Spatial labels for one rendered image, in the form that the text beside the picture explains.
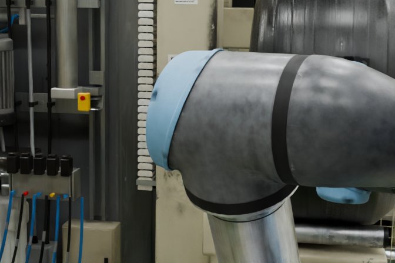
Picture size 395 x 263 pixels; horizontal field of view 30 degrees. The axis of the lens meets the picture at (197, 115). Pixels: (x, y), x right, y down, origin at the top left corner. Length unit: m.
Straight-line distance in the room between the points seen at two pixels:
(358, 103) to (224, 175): 0.14
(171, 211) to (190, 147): 1.00
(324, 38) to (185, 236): 0.56
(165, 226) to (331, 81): 1.09
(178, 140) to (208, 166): 0.04
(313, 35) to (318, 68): 0.76
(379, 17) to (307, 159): 0.82
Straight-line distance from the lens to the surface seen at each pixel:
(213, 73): 0.64
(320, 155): 0.61
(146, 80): 1.61
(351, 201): 1.03
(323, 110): 0.60
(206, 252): 1.54
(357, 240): 1.55
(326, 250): 1.57
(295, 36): 1.38
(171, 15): 1.58
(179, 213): 1.64
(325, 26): 1.39
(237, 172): 0.65
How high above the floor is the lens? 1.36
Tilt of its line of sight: 8 degrees down
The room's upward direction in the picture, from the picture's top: 1 degrees clockwise
